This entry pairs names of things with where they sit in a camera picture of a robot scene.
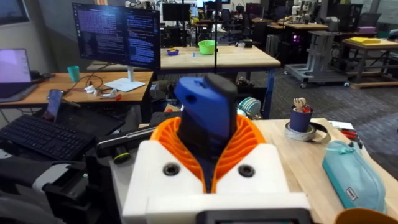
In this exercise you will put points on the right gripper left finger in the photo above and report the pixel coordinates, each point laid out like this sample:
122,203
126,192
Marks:
161,177

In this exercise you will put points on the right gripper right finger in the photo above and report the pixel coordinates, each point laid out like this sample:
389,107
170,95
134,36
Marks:
252,174

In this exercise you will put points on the blue electric screwdriver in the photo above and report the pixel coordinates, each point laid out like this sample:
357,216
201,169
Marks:
209,116

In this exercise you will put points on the roll of white tape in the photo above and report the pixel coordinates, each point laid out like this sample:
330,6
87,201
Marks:
303,133

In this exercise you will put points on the stack of striped plates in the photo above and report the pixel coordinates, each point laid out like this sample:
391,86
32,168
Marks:
249,107

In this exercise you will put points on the dark blue cup with utensils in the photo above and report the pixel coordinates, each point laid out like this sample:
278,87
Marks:
300,116

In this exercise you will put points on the teal zip pouch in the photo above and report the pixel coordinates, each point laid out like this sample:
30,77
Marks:
353,175

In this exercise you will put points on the orange bowl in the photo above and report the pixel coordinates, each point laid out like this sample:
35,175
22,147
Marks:
363,217

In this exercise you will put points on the black keyboard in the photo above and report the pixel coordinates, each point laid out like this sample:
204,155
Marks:
46,137

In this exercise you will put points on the wooden desk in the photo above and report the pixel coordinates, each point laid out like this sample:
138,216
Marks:
77,88

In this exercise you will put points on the small purple bowl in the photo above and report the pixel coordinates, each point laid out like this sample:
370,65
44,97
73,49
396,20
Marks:
173,52

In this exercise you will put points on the smartphone on stand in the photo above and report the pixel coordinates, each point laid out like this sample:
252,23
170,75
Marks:
53,105

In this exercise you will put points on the grey metal cart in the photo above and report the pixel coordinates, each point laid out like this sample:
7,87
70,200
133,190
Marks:
317,57

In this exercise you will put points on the green plastic bowl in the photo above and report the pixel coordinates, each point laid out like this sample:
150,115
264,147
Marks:
206,47

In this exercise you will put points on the teal cup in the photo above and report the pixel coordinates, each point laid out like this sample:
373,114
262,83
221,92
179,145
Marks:
74,73

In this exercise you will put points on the computer monitor on white stand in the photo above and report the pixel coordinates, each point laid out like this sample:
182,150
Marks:
116,39

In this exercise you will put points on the table with yellow sheet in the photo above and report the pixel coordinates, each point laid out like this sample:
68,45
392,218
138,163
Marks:
371,49

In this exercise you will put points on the laptop with purple screen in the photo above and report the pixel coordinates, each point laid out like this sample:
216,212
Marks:
15,73

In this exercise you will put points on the wooden table with blue frame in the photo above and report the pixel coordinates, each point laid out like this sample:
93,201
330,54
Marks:
224,57

